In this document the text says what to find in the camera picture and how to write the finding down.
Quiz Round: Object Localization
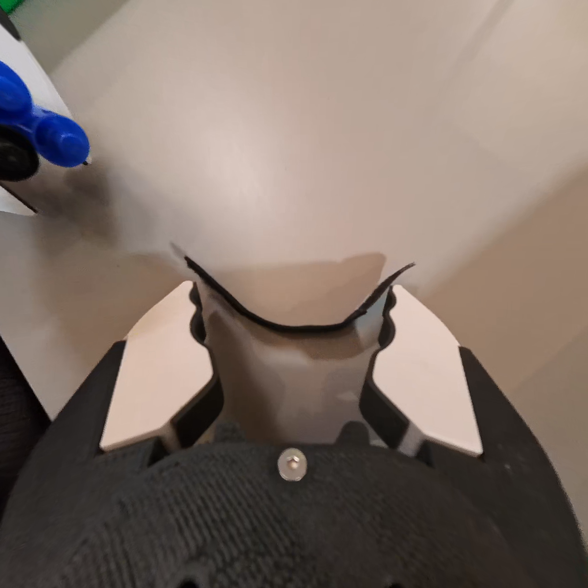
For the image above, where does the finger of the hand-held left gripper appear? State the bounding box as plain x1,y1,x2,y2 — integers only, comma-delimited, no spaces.
0,9,92,167
0,180,38,217

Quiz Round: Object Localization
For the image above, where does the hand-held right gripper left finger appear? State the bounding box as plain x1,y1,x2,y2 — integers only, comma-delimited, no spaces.
99,280,225,453

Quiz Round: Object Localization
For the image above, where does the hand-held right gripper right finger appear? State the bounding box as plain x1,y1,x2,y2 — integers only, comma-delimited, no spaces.
358,284,485,458

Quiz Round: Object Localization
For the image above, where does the black dry erase marker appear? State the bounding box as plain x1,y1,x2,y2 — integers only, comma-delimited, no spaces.
0,123,40,183

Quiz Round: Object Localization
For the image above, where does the blue dry erase marker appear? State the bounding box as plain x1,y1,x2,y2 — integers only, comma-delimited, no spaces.
0,61,91,168

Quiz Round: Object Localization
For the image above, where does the black strap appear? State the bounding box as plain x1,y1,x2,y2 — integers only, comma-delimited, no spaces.
184,255,417,333

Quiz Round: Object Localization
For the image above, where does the grey desk with wooden edge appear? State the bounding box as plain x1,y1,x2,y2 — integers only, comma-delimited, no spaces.
0,0,588,506

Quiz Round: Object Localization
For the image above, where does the person's black clothing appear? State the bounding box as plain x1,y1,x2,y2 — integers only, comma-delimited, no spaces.
0,340,52,506

